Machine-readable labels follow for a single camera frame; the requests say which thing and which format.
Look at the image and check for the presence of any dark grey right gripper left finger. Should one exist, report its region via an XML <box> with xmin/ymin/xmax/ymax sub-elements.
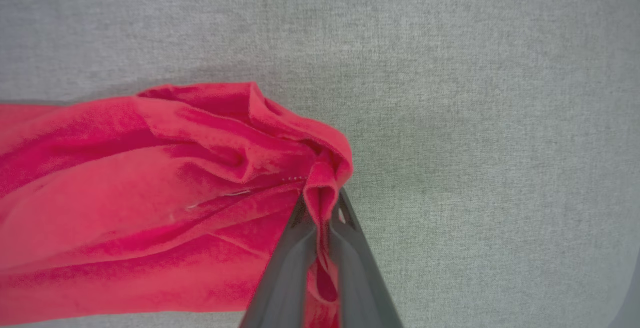
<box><xmin>239</xmin><ymin>194</ymin><xmax>318</xmax><ymax>328</ymax></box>

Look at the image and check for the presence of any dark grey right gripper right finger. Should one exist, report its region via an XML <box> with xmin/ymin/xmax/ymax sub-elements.
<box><xmin>328</xmin><ymin>187</ymin><xmax>405</xmax><ymax>328</ymax></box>

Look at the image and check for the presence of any red and white garment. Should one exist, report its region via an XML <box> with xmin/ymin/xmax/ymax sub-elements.
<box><xmin>0</xmin><ymin>82</ymin><xmax>355</xmax><ymax>328</ymax></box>

